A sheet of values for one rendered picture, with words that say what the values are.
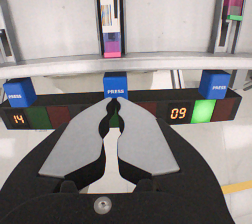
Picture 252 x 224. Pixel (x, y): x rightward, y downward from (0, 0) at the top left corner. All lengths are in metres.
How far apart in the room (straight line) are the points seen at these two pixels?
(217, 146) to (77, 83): 0.95
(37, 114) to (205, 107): 0.22
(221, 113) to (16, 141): 1.05
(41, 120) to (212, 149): 0.91
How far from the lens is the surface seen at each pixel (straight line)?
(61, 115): 0.20
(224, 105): 0.22
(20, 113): 0.23
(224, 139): 1.03
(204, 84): 0.17
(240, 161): 1.10
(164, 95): 0.19
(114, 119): 0.19
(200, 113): 0.21
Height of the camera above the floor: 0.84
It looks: 74 degrees down
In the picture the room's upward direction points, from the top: straight up
